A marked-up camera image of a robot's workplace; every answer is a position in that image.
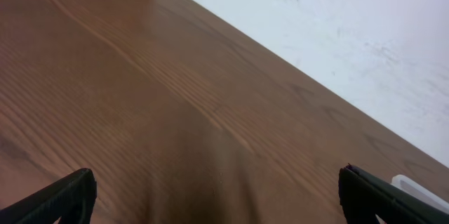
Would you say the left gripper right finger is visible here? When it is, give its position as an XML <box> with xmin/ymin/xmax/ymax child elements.
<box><xmin>338</xmin><ymin>165</ymin><xmax>448</xmax><ymax>224</ymax></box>

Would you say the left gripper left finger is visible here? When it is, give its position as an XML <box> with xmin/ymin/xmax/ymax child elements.
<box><xmin>1</xmin><ymin>168</ymin><xmax>97</xmax><ymax>224</ymax></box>

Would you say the clear plastic container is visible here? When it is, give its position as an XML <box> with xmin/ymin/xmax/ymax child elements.
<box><xmin>391</xmin><ymin>174</ymin><xmax>449</xmax><ymax>213</ymax></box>

